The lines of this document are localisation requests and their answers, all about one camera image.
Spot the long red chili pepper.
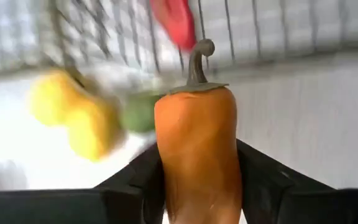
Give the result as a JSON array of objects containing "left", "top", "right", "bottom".
[{"left": 149, "top": 0, "right": 198, "bottom": 52}]

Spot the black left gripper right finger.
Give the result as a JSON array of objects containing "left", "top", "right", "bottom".
[{"left": 236, "top": 139, "right": 358, "bottom": 224}]

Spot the orange mini pepper with stem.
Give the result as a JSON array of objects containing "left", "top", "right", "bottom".
[{"left": 153, "top": 39, "right": 244, "bottom": 224}]

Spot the gold wire basket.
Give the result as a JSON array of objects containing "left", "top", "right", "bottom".
[{"left": 0, "top": 0, "right": 358, "bottom": 78}]

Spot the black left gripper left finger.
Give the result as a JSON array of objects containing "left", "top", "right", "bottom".
[{"left": 0, "top": 142, "right": 167, "bottom": 224}]

